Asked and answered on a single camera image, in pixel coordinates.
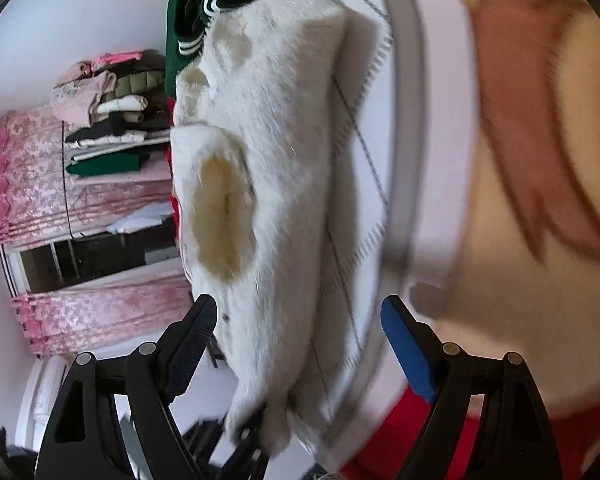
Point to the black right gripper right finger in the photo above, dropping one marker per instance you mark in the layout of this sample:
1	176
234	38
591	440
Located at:
514	438

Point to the white quilted bed mat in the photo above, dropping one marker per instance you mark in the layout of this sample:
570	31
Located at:
404	105

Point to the pink floral curtain cover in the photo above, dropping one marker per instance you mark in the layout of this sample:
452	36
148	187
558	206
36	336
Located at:
39	205

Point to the stack of folded clothes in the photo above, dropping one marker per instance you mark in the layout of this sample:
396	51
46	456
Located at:
115	118

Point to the green varsity jacket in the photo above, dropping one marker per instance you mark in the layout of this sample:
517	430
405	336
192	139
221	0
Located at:
187	22

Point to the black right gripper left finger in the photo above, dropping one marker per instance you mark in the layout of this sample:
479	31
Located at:
154	374

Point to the red floral blanket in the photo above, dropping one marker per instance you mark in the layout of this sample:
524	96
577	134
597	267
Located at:
526	277

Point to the white fluffy fleece garment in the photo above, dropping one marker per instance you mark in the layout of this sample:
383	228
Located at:
268	212

